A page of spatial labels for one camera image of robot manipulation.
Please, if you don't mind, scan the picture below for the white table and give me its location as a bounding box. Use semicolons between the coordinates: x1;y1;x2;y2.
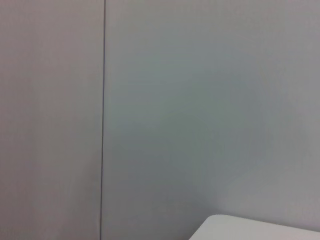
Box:
187;214;320;240

